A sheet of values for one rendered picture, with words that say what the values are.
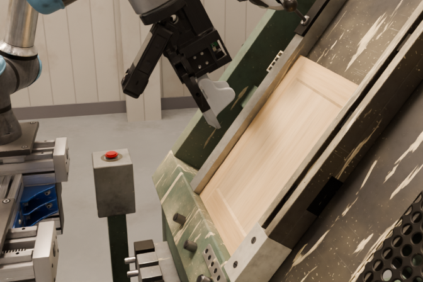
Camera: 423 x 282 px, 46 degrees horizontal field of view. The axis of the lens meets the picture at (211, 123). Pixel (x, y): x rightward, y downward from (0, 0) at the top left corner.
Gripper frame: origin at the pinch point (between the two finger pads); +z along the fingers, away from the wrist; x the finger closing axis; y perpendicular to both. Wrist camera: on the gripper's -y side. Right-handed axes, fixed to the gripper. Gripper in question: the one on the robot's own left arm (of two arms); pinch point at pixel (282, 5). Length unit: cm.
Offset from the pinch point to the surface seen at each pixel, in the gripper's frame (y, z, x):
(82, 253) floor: 149, 33, 106
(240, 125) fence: 6.3, 8.1, 33.3
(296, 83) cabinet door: -6.9, 10.5, 18.6
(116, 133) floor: 296, 60, 32
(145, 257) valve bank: 14, 4, 77
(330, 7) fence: -7.7, 9.6, -4.2
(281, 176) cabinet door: -18.8, 10.5, 44.0
